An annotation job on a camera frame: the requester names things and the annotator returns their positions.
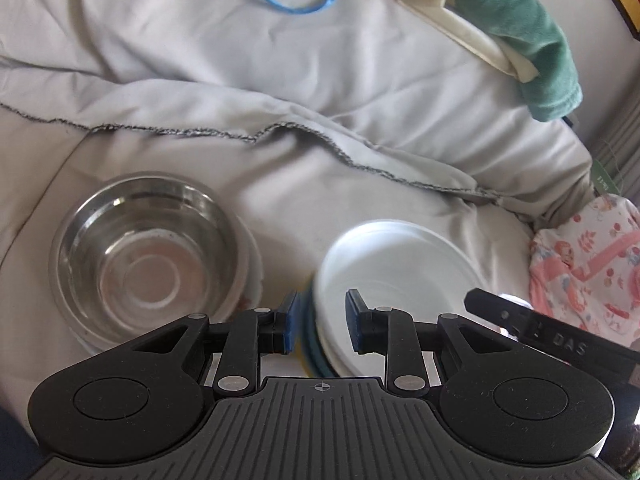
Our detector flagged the blue enamel bowl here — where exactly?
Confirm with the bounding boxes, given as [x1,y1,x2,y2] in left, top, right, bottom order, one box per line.
[298,281,338,378]

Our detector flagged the stainless steel bowl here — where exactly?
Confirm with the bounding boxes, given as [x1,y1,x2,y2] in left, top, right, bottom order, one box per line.
[49,172,264,353]

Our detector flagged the cream gold-rimmed bowl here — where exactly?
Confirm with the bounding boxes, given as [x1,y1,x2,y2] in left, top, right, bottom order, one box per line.
[295,340,312,377]

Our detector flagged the white floral plate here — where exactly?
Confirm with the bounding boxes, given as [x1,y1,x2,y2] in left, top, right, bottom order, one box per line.
[56,214,264,353]

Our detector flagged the pink patterned cloth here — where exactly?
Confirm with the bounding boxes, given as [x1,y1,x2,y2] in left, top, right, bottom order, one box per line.
[529,194,640,350]

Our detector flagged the grey sofa cover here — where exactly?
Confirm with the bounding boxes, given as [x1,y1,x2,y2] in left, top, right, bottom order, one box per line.
[1,0,592,420]

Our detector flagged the grey curtain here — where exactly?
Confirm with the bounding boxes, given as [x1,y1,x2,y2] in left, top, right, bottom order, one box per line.
[589,106,640,204]

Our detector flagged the cream cloth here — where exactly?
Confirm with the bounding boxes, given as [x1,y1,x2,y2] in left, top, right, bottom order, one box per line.
[396,0,539,84]

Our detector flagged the green towel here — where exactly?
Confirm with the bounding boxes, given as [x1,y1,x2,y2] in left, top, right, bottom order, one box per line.
[454,0,582,122]

